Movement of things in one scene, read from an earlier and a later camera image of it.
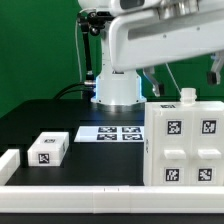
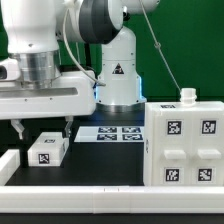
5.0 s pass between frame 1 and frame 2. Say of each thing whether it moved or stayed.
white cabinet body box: stayed
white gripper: moved
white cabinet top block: stayed
